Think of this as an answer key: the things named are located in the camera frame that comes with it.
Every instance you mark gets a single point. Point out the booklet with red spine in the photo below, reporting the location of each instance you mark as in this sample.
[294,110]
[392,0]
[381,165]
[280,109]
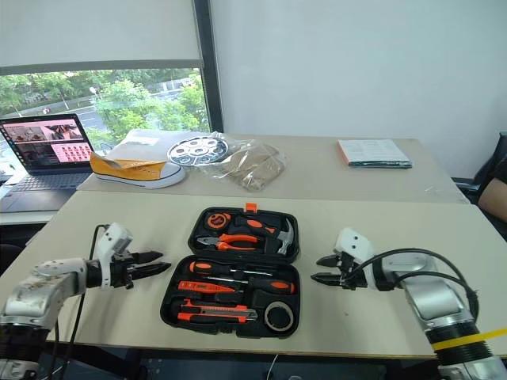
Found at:
[372,152]

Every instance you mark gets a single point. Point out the yellow tape strip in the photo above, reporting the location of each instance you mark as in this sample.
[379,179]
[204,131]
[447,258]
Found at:
[455,340]

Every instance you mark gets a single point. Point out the clear plastic bag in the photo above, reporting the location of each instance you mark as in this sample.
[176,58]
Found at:
[253,166]

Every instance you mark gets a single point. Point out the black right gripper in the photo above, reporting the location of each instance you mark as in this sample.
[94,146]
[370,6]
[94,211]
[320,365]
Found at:
[350,275]

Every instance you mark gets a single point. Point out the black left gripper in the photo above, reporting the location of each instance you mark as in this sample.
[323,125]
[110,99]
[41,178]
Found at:
[120,271]

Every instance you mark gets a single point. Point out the open laptop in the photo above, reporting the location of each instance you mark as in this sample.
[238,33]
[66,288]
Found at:
[39,182]

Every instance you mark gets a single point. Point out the dark window frame post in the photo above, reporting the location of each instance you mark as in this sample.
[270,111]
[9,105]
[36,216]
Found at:
[210,79]

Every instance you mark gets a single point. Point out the yellow white canvas shoe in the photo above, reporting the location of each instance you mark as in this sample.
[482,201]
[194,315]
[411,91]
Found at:
[130,174]

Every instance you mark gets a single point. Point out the seated person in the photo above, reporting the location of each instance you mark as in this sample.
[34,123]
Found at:
[495,202]

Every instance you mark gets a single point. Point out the black electrical tape roll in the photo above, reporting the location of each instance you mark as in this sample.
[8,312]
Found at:
[269,316]

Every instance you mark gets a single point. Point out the orange black tape measure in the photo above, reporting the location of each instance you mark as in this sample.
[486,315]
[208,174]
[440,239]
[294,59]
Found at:
[217,221]

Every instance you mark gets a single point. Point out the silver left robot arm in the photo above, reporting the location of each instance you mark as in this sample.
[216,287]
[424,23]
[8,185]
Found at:
[39,289]

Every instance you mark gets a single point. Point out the white paper sheet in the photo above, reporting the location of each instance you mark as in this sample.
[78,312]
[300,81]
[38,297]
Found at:
[134,146]

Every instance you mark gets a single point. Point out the orange voltage tester pen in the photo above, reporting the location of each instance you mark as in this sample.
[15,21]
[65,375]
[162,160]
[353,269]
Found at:
[194,286]

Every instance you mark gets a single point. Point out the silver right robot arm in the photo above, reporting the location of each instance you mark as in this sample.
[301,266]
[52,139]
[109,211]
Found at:
[435,297]

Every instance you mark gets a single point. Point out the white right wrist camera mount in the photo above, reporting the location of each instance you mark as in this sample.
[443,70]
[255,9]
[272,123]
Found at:
[354,241]

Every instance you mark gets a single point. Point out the orange black utility knife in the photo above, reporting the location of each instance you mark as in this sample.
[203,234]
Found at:
[214,308]

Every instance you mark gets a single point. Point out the white roller blind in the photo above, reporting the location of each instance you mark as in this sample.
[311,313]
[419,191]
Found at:
[99,31]

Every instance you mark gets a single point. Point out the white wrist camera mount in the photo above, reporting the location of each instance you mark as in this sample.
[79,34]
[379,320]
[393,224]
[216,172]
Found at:
[115,237]
[354,241]

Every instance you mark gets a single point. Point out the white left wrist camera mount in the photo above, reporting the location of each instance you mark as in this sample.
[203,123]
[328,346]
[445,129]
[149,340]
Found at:
[115,237]

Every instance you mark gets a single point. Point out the black tool case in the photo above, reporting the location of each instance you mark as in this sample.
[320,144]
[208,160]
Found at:
[237,333]

